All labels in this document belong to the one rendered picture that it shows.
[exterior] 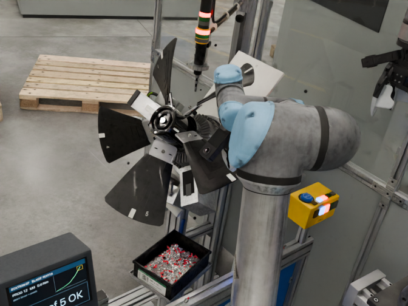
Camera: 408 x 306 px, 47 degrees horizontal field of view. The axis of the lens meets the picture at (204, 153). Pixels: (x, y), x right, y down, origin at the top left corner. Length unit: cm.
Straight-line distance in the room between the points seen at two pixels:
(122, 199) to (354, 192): 100
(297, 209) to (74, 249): 84
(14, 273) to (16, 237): 200
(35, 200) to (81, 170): 46
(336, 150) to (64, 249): 61
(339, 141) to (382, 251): 137
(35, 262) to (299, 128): 61
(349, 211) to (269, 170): 140
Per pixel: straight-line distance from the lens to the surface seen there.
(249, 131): 77
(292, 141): 79
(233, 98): 119
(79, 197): 331
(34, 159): 372
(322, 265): 239
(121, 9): 715
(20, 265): 106
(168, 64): 181
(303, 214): 164
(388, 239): 211
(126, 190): 167
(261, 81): 188
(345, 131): 83
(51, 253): 108
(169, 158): 169
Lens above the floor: 198
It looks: 31 degrees down
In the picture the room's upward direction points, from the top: 8 degrees clockwise
